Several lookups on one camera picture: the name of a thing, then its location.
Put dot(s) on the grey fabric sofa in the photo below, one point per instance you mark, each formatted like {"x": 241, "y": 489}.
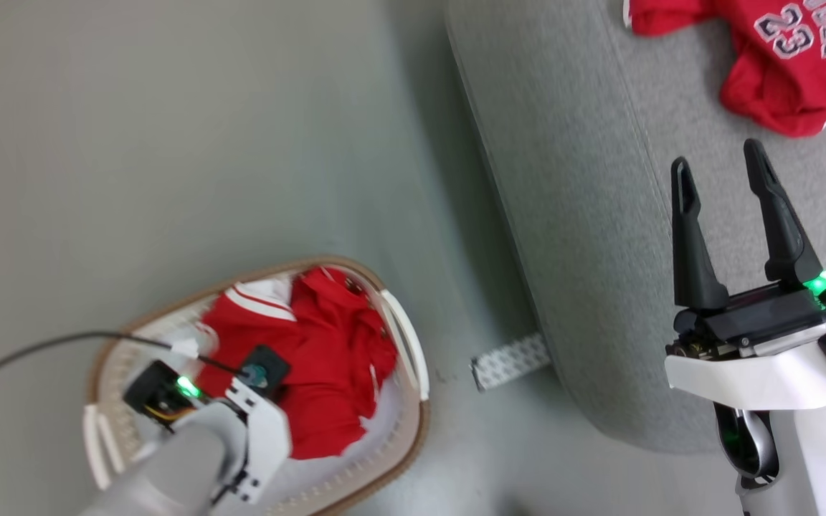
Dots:
{"x": 585, "y": 251}

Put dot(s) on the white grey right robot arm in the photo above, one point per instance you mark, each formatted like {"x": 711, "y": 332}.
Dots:
{"x": 822, "y": 459}

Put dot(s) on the perforated metal strip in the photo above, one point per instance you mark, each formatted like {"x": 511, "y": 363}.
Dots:
{"x": 510, "y": 362}

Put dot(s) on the plain red garment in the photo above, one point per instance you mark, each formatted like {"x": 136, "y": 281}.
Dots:
{"x": 334, "y": 373}

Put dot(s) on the red jersey with number print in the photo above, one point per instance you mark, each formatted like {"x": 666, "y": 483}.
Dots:
{"x": 779, "y": 79}

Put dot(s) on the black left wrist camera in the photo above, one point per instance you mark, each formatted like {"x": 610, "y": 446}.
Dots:
{"x": 264, "y": 371}

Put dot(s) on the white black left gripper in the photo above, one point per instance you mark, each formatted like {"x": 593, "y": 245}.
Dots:
{"x": 158, "y": 394}

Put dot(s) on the white plastic laundry basket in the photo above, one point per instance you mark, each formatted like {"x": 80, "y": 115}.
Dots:
{"x": 399, "y": 358}

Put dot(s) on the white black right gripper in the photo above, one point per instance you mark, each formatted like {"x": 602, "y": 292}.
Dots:
{"x": 750, "y": 337}

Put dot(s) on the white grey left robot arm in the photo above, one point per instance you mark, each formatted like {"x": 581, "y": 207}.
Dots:
{"x": 169, "y": 476}

